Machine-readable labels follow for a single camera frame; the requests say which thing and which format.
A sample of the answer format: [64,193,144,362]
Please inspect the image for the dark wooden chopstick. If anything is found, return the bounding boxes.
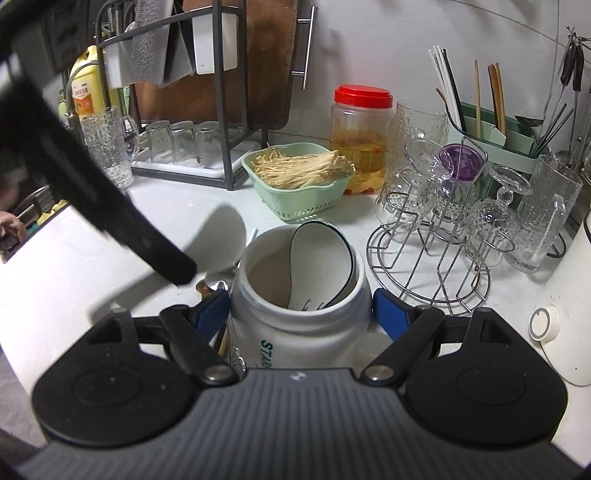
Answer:
[494,62,507,134]
[487,65,502,134]

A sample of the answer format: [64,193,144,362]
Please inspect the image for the cut glass tumbler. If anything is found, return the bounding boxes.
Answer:
[375,167,437,232]

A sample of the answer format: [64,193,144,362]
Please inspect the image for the stemmed glass goblet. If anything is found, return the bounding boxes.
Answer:
[464,165,532,268]

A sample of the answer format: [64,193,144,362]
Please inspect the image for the grey blade knife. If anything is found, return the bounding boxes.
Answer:
[161,14,195,80]

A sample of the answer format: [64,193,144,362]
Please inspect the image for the patterned steel cleaver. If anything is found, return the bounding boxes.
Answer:
[130,0,171,86]

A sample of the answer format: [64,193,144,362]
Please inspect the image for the black kitchen sink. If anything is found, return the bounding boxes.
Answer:
[0,180,75,266]

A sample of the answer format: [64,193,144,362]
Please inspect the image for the yellow detergent bottle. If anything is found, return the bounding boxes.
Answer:
[69,45,122,118]

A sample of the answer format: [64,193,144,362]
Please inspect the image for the black-rimmed white ceramic spoon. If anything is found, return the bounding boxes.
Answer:
[288,222,356,310]

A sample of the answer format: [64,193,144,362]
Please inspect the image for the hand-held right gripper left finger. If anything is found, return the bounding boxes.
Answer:
[85,291,238,387]

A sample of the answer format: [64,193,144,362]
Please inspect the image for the green plastic basket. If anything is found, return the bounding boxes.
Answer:
[242,142,357,225]

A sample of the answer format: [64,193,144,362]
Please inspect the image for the light wooden chopstick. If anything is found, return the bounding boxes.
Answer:
[474,60,482,139]

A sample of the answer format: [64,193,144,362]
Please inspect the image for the red-lidded plastic jar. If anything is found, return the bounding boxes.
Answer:
[329,84,395,197]

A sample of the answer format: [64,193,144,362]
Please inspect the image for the tall textured glass mug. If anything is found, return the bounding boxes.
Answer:
[505,154,583,274]

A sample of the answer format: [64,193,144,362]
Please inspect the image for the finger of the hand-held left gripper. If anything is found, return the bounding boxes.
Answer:
[0,78,198,286]

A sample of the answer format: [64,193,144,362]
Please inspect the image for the green utensil holder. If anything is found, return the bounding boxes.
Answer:
[445,102,552,160]

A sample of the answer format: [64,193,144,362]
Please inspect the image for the wooden cutting board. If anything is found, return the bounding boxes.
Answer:
[134,0,301,131]

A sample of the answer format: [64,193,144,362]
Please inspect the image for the white electric pot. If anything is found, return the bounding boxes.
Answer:
[534,222,591,387]

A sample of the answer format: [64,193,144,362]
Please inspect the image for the black dish rack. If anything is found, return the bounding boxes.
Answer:
[96,0,273,191]

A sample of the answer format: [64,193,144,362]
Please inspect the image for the white drip tray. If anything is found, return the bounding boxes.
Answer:
[130,138,264,178]

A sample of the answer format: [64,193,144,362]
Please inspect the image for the small clear glass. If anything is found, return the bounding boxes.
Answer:
[194,121,227,167]
[145,121,172,162]
[170,120,197,163]

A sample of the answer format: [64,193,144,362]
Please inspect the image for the wire glass rack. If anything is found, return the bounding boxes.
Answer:
[366,136,515,315]

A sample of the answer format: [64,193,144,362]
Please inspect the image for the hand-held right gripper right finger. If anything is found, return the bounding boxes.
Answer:
[360,288,513,387]

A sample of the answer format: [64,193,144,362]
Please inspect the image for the steel bar handle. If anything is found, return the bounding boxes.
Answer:
[290,7,319,90]

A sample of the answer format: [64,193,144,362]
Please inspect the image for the long white chopstick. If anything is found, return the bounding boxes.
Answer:
[427,47,458,134]
[435,45,464,127]

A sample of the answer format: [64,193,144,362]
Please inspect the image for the black handled steel utensil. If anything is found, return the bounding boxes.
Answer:
[571,37,586,93]
[560,39,575,88]

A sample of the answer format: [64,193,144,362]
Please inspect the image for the thin black chopstick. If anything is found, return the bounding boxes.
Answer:
[532,104,568,157]
[536,107,574,158]

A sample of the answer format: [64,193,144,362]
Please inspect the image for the clear textured tumbler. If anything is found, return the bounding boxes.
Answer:
[392,100,450,185]

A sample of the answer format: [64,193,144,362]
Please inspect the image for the purple cup lid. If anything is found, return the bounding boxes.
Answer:
[438,143,483,185]

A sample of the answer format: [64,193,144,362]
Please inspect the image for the enoki mushrooms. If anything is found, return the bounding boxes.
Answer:
[252,144,354,190]

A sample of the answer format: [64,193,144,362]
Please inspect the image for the white mug green logo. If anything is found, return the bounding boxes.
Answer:
[228,223,373,370]

